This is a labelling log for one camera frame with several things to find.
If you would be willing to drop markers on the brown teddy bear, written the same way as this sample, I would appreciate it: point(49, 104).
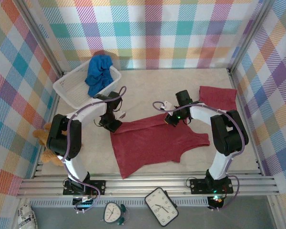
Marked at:
point(41, 136)

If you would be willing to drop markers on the aluminium frame post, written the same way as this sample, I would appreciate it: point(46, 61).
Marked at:
point(38, 35)
point(250, 35)

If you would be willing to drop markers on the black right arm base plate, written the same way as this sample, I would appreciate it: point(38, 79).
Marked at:
point(197, 186)

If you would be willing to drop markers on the folded newspaper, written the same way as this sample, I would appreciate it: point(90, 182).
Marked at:
point(25, 214)

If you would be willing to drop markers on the aluminium frame rail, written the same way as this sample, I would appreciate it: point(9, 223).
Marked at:
point(145, 182)

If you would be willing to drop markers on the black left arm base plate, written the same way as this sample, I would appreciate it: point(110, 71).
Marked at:
point(100, 187)

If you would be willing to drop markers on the red tank top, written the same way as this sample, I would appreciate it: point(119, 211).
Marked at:
point(152, 145)
point(217, 97)

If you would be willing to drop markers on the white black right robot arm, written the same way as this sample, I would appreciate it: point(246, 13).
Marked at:
point(219, 164)

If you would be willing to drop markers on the white plastic mesh basket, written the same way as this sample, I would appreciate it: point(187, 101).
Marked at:
point(71, 90)

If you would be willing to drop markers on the black rectangular analog clock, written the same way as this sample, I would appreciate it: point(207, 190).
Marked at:
point(160, 206)

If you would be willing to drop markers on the blue tank top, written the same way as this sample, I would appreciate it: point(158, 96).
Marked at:
point(99, 71)

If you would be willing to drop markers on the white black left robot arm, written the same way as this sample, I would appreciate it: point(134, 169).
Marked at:
point(90, 112)

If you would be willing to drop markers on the green round alarm clock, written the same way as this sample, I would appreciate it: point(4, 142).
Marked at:
point(112, 212)

